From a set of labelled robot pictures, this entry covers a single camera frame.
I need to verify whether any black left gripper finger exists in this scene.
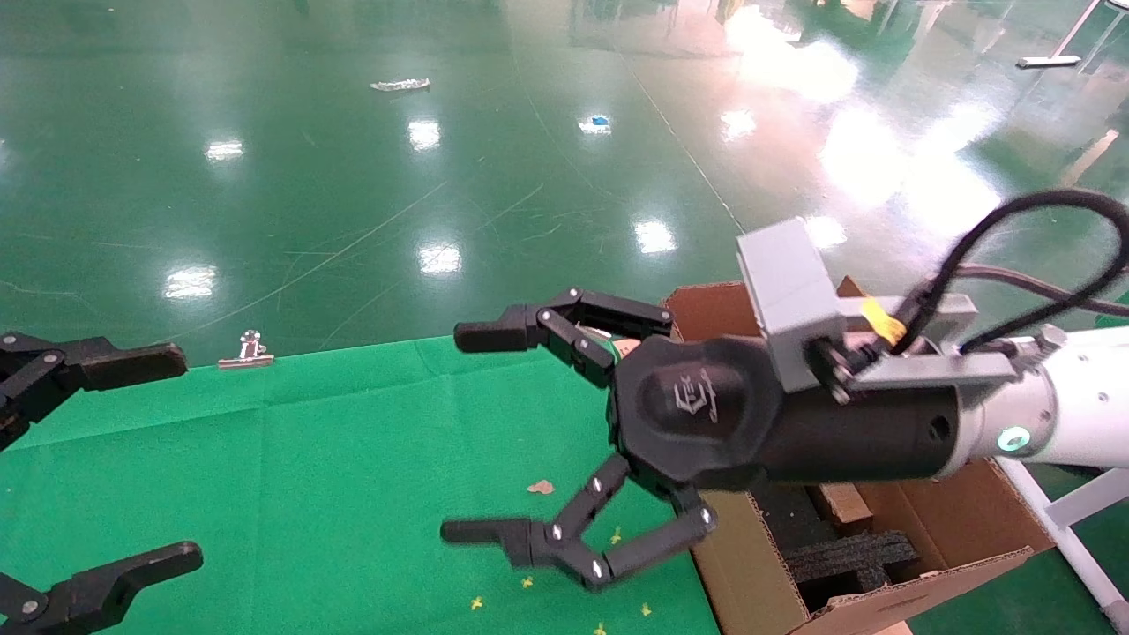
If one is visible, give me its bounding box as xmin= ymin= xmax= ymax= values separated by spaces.
xmin=0 ymin=333 xmax=189 ymax=451
xmin=0 ymin=542 xmax=206 ymax=635

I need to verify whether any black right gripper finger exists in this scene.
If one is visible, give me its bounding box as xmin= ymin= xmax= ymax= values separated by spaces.
xmin=453 ymin=287 xmax=676 ymax=389
xmin=441 ymin=452 xmax=717 ymax=590

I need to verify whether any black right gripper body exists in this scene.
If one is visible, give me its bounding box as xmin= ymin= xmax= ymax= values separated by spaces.
xmin=607 ymin=333 xmax=962 ymax=490

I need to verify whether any small brown cardboard box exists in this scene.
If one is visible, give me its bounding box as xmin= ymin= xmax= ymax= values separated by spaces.
xmin=810 ymin=481 xmax=874 ymax=533

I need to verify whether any large open brown carton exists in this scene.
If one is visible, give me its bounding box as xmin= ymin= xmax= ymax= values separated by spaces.
xmin=662 ymin=278 xmax=1055 ymax=635

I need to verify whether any green table cloth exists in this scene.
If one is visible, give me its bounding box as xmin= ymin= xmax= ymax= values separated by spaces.
xmin=0 ymin=333 xmax=720 ymax=635

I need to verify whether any black foam insert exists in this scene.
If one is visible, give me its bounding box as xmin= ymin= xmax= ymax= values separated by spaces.
xmin=750 ymin=483 xmax=920 ymax=614

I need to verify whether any white floor mop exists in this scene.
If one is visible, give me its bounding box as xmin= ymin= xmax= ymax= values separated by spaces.
xmin=1016 ymin=0 xmax=1105 ymax=70

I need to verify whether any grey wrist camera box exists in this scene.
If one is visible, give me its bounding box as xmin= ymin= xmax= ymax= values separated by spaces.
xmin=736 ymin=216 xmax=843 ymax=393

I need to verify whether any yellow cable tag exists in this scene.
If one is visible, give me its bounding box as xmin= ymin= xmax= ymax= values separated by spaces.
xmin=860 ymin=298 xmax=908 ymax=345

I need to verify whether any silver camera mount bracket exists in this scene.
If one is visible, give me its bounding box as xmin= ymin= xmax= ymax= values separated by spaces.
xmin=834 ymin=291 xmax=1024 ymax=398

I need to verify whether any silver cable connector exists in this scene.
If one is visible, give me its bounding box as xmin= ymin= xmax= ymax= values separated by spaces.
xmin=1014 ymin=325 xmax=1068 ymax=362

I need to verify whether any thin black cable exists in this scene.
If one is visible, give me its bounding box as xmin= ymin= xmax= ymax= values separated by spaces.
xmin=948 ymin=263 xmax=1129 ymax=317

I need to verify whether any white table frame pipe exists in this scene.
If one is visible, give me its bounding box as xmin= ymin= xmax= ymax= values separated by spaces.
xmin=992 ymin=454 xmax=1129 ymax=631

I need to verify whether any thick braided black cable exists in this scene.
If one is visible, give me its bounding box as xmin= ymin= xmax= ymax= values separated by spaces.
xmin=891 ymin=188 xmax=1129 ymax=354

